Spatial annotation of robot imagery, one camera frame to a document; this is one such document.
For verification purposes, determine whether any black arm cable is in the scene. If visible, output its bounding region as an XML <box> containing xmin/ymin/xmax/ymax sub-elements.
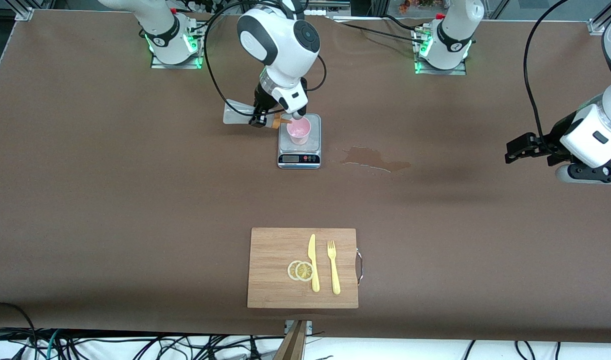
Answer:
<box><xmin>203</xmin><ymin>2</ymin><xmax>328</xmax><ymax>117</ymax></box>
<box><xmin>523</xmin><ymin>0</ymin><xmax>571</xmax><ymax>148</ymax></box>

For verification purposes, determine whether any yellow plastic fork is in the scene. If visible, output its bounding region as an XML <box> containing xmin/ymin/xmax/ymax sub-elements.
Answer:
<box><xmin>327</xmin><ymin>240</ymin><xmax>342</xmax><ymax>295</ymax></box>

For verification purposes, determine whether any silver digital kitchen scale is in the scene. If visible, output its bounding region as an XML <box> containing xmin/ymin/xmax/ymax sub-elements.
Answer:
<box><xmin>277</xmin><ymin>113</ymin><xmax>322</xmax><ymax>170</ymax></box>

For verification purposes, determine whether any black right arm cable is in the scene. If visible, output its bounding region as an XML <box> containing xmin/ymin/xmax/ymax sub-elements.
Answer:
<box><xmin>203</xmin><ymin>2</ymin><xmax>328</xmax><ymax>117</ymax></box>

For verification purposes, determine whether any metal table bracket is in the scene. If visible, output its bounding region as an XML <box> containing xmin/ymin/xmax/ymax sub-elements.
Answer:
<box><xmin>284</xmin><ymin>320</ymin><xmax>314</xmax><ymax>335</ymax></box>

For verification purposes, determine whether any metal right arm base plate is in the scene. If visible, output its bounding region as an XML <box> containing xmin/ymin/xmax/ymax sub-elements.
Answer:
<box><xmin>150</xmin><ymin>20</ymin><xmax>204</xmax><ymax>70</ymax></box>

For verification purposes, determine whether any wooden cutting board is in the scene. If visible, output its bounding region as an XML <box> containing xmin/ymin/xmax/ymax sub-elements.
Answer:
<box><xmin>246</xmin><ymin>227</ymin><xmax>364</xmax><ymax>309</ymax></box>

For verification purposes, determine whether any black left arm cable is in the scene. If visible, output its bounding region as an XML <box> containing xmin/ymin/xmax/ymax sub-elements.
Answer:
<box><xmin>523</xmin><ymin>0</ymin><xmax>571</xmax><ymax>148</ymax></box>

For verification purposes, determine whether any brown table cover sheet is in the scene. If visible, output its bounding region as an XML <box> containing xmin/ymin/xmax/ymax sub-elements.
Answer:
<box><xmin>0</xmin><ymin>9</ymin><xmax>611</xmax><ymax>344</ymax></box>

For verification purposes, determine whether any wooden beam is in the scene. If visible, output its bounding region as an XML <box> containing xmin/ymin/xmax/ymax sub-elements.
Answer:
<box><xmin>274</xmin><ymin>320</ymin><xmax>309</xmax><ymax>360</ymax></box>

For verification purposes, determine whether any pink plastic cup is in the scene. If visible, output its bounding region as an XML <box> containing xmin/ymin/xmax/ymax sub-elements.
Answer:
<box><xmin>286</xmin><ymin>118</ymin><xmax>312</xmax><ymax>146</ymax></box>

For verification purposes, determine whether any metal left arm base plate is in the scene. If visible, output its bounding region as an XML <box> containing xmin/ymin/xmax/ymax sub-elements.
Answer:
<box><xmin>414</xmin><ymin>27</ymin><xmax>468</xmax><ymax>76</ymax></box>

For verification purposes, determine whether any translucent sauce bottle orange cap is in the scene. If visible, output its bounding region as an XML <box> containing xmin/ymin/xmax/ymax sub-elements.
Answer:
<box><xmin>222</xmin><ymin>99</ymin><xmax>293</xmax><ymax>130</ymax></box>

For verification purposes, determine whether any yellow plastic knife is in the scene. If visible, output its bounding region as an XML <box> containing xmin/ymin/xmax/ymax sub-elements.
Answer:
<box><xmin>307</xmin><ymin>233</ymin><xmax>321</xmax><ymax>293</ymax></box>

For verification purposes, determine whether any teal floor cable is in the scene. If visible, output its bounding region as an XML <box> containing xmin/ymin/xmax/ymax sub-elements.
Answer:
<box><xmin>44</xmin><ymin>329</ymin><xmax>62</xmax><ymax>360</ymax></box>

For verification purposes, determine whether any black base cable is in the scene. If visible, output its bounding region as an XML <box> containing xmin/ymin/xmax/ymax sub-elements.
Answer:
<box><xmin>188</xmin><ymin>0</ymin><xmax>227</xmax><ymax>38</ymax></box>
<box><xmin>330</xmin><ymin>14</ymin><xmax>426</xmax><ymax>43</ymax></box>

